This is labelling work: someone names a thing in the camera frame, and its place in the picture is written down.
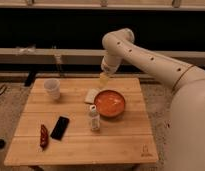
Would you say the wooden table board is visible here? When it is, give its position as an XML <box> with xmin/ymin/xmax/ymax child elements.
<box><xmin>4</xmin><ymin>78</ymin><xmax>158</xmax><ymax>166</ymax></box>

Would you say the grey metal rail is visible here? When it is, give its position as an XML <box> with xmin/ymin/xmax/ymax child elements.
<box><xmin>0</xmin><ymin>48</ymin><xmax>205</xmax><ymax>67</ymax></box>

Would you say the orange bowl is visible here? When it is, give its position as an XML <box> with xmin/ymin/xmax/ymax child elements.
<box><xmin>94</xmin><ymin>90</ymin><xmax>125</xmax><ymax>118</ymax></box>

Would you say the red chili pepper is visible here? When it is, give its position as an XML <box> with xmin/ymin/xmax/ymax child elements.
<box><xmin>40</xmin><ymin>124</ymin><xmax>48</xmax><ymax>149</ymax></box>

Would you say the white paper cup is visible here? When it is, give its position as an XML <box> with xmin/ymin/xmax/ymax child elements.
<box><xmin>43</xmin><ymin>78</ymin><xmax>60</xmax><ymax>100</ymax></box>

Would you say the beige sponge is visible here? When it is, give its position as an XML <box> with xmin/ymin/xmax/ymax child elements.
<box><xmin>85</xmin><ymin>89</ymin><xmax>100</xmax><ymax>104</ymax></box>

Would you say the small clear plastic bottle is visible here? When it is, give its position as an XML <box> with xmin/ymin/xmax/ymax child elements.
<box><xmin>89</xmin><ymin>105</ymin><xmax>100</xmax><ymax>131</ymax></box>

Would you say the black phone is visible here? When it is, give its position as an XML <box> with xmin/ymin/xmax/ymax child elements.
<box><xmin>51</xmin><ymin>116</ymin><xmax>69</xmax><ymax>140</ymax></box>

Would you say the black object at left edge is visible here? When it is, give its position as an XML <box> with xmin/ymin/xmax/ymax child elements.
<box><xmin>0</xmin><ymin>139</ymin><xmax>6</xmax><ymax>149</ymax></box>

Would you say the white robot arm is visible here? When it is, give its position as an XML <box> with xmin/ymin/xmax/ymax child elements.
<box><xmin>101</xmin><ymin>28</ymin><xmax>205</xmax><ymax>171</ymax></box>

